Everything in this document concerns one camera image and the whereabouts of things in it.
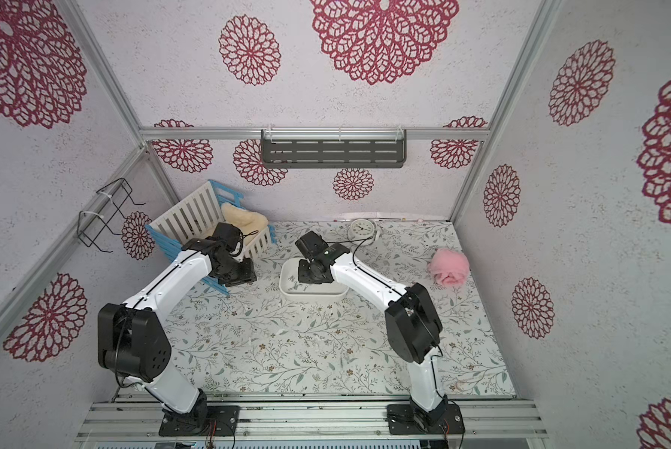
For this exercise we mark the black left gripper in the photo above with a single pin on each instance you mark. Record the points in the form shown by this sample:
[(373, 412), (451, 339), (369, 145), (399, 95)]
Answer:
[(248, 274)]

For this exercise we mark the pink plush toy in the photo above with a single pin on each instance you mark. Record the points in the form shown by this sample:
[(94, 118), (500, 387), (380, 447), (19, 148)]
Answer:
[(449, 268)]

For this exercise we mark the black wire wall rack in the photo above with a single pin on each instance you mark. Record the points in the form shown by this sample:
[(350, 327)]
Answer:
[(91, 225)]

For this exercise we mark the white alarm clock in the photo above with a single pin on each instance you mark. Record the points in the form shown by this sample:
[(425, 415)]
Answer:
[(363, 231)]

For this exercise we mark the aluminium front rail frame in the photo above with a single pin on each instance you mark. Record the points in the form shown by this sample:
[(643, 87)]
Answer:
[(137, 418)]

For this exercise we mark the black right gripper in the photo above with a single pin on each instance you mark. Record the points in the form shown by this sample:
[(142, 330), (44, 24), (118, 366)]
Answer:
[(313, 275)]

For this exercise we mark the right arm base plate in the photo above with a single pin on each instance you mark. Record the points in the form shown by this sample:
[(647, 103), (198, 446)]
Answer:
[(410, 419)]

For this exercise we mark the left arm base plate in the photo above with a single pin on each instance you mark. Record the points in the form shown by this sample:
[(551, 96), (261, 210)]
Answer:
[(206, 421)]

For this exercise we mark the blue white slatted crate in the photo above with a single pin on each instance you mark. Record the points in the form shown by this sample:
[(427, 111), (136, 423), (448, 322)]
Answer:
[(196, 216)]

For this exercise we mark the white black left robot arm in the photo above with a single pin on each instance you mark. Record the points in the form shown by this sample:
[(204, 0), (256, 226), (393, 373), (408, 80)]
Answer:
[(132, 342)]

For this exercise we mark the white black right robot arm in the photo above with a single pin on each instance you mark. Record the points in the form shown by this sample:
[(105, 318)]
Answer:
[(412, 323)]

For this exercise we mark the cream plush cloth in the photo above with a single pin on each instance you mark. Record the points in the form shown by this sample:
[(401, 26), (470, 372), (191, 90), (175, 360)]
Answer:
[(250, 223)]

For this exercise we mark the white storage box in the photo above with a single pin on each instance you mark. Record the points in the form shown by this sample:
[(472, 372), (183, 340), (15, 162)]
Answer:
[(291, 288)]

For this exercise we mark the grey wall shelf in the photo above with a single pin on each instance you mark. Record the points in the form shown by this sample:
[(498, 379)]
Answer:
[(321, 151)]

